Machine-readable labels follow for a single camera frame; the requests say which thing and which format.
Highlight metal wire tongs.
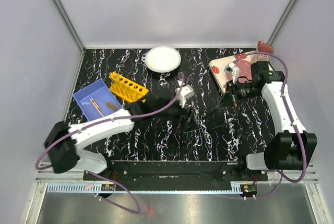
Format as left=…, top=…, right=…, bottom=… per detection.
left=191, top=102, right=205, bottom=147

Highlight brown test tube brush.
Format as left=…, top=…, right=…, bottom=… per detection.
left=95, top=97, right=118, bottom=111

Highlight clear glass test tube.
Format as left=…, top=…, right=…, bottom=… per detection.
left=109, top=72, right=123, bottom=84

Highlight wooden test tube clamp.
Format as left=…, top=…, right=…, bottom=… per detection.
left=90, top=98, right=104, bottom=117

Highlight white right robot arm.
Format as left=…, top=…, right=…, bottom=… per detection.
left=224, top=61, right=317, bottom=170

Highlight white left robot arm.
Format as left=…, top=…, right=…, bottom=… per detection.
left=43, top=95, right=190, bottom=174

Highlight pink dotted plate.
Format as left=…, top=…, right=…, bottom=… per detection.
left=236, top=60, right=252, bottom=83

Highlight strawberry pattern tray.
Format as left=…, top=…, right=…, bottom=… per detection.
left=208, top=50, right=275, bottom=96

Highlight pink patterned mug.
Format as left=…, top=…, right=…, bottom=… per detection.
left=252, top=41, right=274, bottom=62

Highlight yellow test tube rack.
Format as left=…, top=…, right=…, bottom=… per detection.
left=109, top=76, right=149, bottom=103

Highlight white paper plate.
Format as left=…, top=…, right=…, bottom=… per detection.
left=145, top=46, right=181, bottom=73

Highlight blue plastic bin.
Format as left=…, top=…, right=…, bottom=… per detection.
left=73, top=79, right=122, bottom=121

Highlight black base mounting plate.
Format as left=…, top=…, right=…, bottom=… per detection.
left=98, top=161, right=268, bottom=191

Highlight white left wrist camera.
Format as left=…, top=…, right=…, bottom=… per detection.
left=176, top=85, right=195, bottom=108

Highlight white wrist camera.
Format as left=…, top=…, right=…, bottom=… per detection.
left=176, top=85, right=195, bottom=108
left=224, top=62, right=240, bottom=83

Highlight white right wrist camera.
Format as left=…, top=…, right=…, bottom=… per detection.
left=224, top=62, right=240, bottom=83

